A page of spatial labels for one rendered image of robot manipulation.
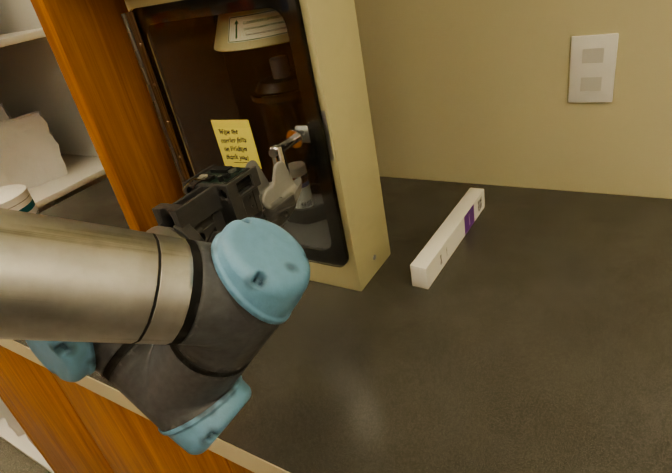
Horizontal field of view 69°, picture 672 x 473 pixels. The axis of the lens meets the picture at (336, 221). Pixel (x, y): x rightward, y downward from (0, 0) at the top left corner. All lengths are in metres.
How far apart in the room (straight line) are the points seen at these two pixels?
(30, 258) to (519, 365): 0.53
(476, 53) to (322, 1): 0.43
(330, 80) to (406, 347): 0.36
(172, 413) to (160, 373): 0.04
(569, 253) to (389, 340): 0.33
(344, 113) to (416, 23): 0.40
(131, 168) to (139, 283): 0.58
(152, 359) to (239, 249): 0.15
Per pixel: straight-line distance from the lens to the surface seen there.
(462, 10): 1.01
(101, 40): 0.88
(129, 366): 0.46
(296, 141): 0.67
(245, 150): 0.75
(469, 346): 0.68
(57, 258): 0.32
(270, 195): 0.61
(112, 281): 0.32
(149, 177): 0.91
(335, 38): 0.67
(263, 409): 0.65
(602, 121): 1.01
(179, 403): 0.44
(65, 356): 0.46
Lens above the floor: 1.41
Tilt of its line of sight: 28 degrees down
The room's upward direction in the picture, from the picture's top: 11 degrees counter-clockwise
